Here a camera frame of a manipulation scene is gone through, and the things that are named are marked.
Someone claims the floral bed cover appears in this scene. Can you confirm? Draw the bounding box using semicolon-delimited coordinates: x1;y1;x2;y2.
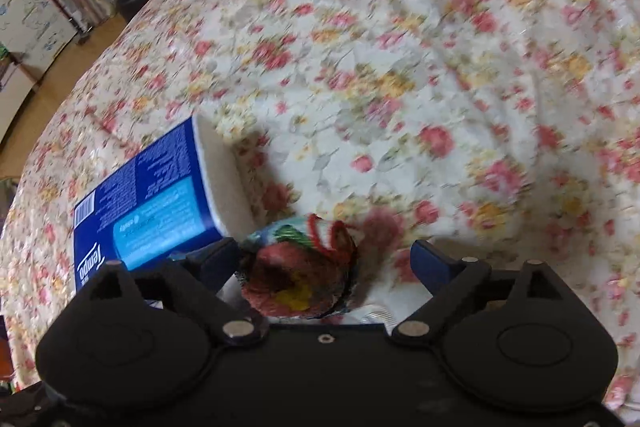
1;0;639;423

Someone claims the white drawer cabinet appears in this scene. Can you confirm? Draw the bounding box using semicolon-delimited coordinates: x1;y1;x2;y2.
0;0;77;80

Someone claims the blue Tempo tissue pack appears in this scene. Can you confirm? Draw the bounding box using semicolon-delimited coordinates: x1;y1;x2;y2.
73;114;257;288

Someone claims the colourful knitted pouch red cord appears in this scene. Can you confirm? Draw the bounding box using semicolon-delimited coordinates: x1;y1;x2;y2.
235;212;359;321

